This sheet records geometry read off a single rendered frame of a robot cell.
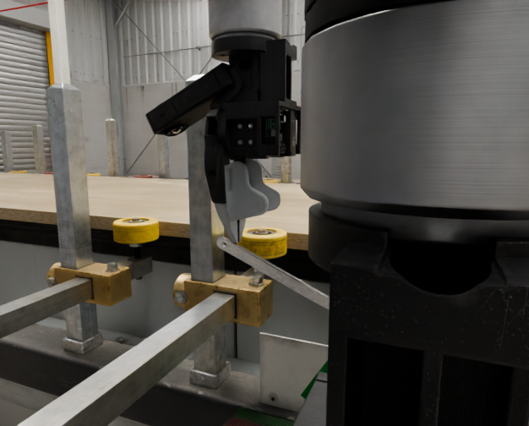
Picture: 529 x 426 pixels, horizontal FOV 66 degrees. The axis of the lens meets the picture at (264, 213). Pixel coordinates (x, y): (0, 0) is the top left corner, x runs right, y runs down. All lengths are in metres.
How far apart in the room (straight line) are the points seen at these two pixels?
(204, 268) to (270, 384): 0.18
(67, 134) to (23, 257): 0.56
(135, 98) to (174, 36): 1.76
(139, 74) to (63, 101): 9.93
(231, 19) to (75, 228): 0.43
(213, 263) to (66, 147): 0.30
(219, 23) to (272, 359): 0.40
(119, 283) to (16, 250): 0.56
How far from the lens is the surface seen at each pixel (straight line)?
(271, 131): 0.42
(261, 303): 0.55
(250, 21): 0.43
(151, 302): 0.94
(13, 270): 1.24
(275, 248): 0.62
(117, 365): 0.42
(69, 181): 0.70
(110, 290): 0.68
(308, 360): 0.55
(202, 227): 0.56
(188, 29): 9.84
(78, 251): 0.72
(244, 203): 0.43
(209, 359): 0.62
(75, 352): 0.78
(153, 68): 10.33
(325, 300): 0.48
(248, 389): 0.63
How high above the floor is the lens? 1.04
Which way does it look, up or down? 10 degrees down
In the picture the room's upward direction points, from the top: straight up
